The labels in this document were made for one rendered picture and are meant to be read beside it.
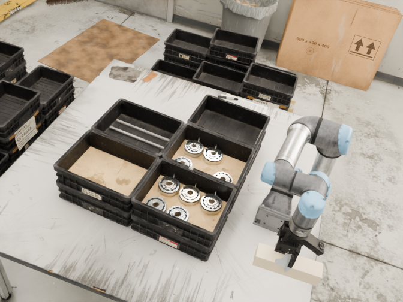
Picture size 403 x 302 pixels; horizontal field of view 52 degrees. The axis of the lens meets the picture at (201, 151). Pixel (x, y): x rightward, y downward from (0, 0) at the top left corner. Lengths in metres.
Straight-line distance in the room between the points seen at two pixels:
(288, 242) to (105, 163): 1.05
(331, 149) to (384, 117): 2.79
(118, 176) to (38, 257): 0.50
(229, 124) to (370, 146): 1.92
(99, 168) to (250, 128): 0.89
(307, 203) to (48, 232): 1.22
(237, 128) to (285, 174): 1.05
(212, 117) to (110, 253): 0.99
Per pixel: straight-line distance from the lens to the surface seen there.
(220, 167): 2.14
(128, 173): 2.05
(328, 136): 1.69
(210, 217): 1.92
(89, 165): 2.10
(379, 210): 3.51
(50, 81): 3.42
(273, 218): 2.04
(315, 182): 1.38
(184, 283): 1.88
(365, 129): 4.21
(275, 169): 1.38
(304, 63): 4.65
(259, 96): 3.25
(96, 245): 1.97
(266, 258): 1.53
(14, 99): 3.11
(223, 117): 2.44
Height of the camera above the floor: 2.36
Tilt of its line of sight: 44 degrees down
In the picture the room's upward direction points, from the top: 11 degrees clockwise
